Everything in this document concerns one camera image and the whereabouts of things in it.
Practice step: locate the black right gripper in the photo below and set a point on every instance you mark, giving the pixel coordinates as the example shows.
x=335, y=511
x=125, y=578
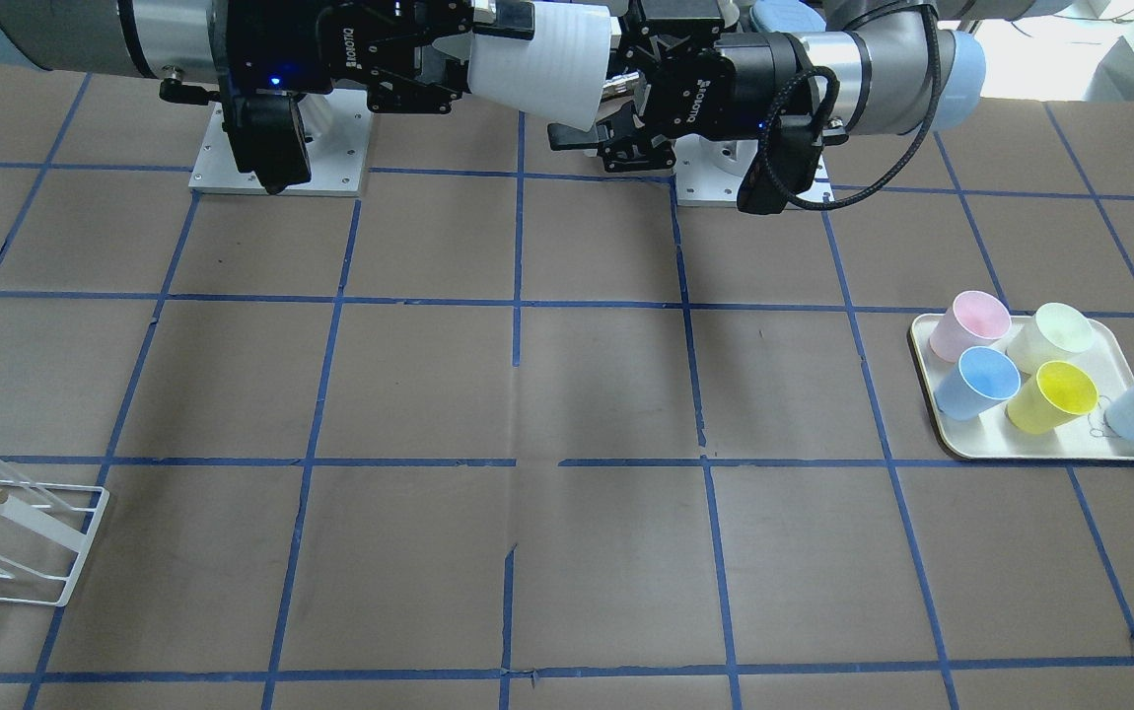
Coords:
x=283, y=41

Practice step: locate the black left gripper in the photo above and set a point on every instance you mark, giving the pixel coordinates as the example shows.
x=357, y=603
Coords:
x=737, y=81

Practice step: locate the white plastic cup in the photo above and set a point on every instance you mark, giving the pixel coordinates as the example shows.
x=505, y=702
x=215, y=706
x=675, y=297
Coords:
x=557, y=74

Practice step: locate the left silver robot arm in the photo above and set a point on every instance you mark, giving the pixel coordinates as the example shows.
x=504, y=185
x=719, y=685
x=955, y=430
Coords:
x=878, y=67

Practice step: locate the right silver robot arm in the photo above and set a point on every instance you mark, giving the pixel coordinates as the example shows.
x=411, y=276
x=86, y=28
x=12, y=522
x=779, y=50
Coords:
x=203, y=51

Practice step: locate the pink plastic cup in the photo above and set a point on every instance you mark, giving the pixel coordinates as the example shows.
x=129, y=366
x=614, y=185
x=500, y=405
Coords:
x=975, y=318

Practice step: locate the pale cream plastic cup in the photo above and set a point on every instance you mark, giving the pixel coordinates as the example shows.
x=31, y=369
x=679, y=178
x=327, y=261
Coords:
x=1056, y=332

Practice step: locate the yellow plastic cup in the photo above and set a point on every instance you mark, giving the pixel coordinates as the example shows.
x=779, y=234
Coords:
x=1058, y=393

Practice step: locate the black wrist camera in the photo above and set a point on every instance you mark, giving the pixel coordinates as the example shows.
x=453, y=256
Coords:
x=268, y=140

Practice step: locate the white wire cup rack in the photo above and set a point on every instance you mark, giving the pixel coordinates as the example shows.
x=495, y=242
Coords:
x=47, y=533

